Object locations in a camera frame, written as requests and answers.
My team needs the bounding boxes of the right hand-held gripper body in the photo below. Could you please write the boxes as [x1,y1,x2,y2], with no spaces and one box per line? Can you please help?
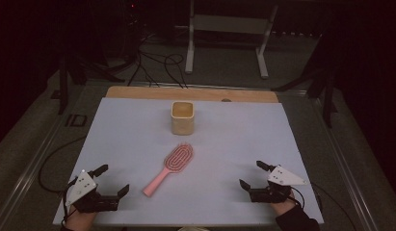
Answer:
[249,165,308,203]

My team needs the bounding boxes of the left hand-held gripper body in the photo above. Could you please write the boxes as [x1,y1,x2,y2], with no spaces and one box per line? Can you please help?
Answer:
[66,169,121,214]

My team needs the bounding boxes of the pink hairbrush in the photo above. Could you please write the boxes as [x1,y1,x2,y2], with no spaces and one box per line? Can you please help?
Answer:
[142,142,195,197]

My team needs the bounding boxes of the beige square cup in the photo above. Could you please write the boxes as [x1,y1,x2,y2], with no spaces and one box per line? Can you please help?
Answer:
[171,100,196,136]

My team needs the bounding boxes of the person's right hand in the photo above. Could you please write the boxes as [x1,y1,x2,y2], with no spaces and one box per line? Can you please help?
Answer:
[271,190,298,217]

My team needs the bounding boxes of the person's left hand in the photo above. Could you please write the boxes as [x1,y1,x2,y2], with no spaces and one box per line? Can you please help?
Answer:
[64,205,97,231]

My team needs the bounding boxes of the white table mat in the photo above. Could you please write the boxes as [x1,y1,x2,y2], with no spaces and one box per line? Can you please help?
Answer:
[52,97,325,227]

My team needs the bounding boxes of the black stand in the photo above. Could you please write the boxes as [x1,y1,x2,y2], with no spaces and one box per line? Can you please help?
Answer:
[50,47,126,116]
[271,32,338,129]

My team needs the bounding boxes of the white metal stand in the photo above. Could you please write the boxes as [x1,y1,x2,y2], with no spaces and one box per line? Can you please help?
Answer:
[184,0,279,80]

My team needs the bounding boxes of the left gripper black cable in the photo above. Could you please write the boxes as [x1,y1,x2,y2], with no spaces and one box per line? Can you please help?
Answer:
[61,177,80,225]

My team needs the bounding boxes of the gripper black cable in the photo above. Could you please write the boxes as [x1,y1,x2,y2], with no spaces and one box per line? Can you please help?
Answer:
[61,177,80,225]
[287,187,305,210]

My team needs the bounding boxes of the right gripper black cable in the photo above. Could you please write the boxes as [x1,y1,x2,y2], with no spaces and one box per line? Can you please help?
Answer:
[287,187,305,210]

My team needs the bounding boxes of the black floor bracket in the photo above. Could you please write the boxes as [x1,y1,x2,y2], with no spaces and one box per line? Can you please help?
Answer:
[65,114,89,128]

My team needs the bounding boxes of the metal floor rail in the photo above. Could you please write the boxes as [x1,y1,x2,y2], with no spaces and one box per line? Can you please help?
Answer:
[0,95,91,231]
[309,95,383,231]

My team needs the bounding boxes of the black floor cables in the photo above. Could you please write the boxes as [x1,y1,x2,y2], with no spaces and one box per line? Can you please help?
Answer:
[127,30,189,90]

